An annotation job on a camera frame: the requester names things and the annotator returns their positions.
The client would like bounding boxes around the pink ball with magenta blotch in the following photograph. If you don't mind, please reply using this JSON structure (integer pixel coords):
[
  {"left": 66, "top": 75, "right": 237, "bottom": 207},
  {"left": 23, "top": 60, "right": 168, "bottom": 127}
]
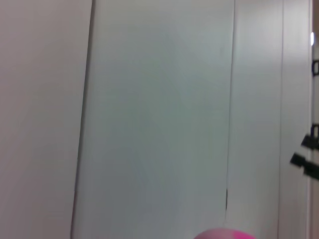
[{"left": 193, "top": 227, "right": 257, "bottom": 239}]

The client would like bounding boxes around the black clamp fixture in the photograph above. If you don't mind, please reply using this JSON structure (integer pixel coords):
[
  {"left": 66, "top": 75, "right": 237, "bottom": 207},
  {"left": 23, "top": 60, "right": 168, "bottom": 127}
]
[{"left": 290, "top": 123, "right": 319, "bottom": 178}]

